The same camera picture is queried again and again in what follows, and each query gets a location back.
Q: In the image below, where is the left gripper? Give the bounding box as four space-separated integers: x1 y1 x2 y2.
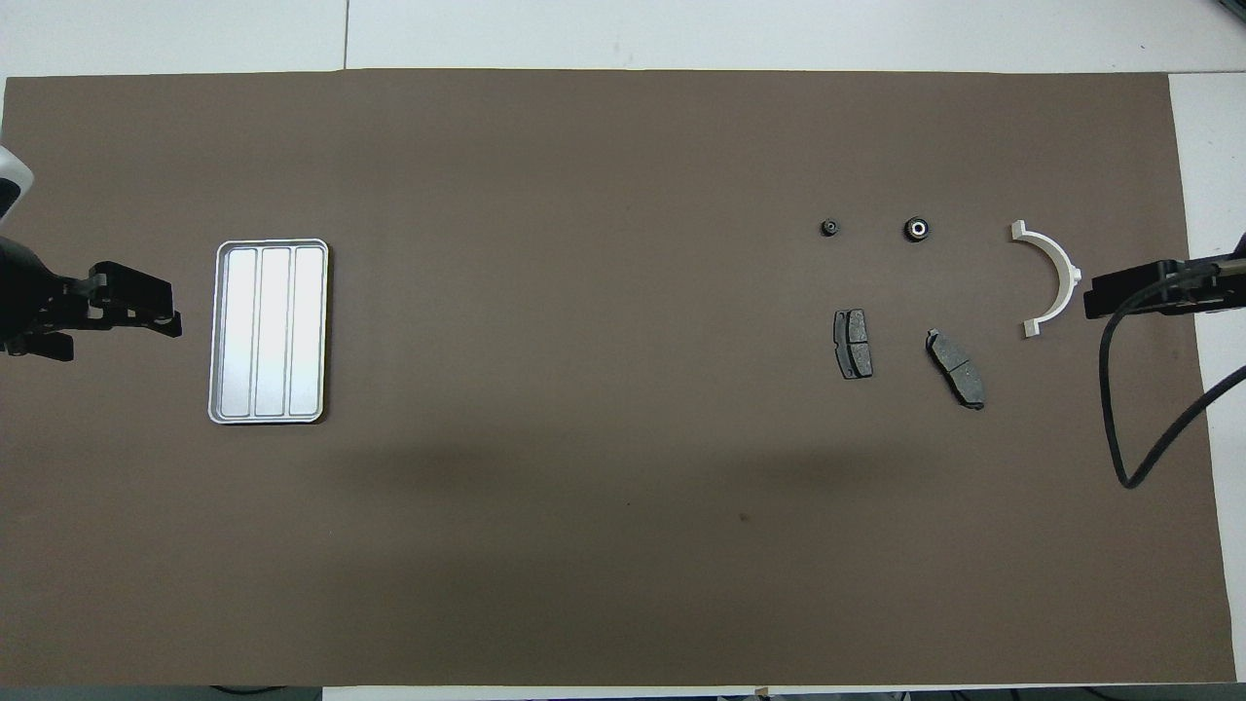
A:
0 236 67 341

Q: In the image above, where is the dark grey brake pad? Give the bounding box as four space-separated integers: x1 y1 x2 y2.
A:
832 309 874 381
925 329 987 411

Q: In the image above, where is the black cable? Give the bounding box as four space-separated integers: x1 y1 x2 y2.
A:
1098 259 1246 490

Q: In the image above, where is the white half ring bracket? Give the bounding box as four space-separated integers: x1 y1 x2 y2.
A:
1010 220 1083 340

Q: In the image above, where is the silver metal tray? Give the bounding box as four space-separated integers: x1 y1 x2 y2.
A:
207 239 330 425

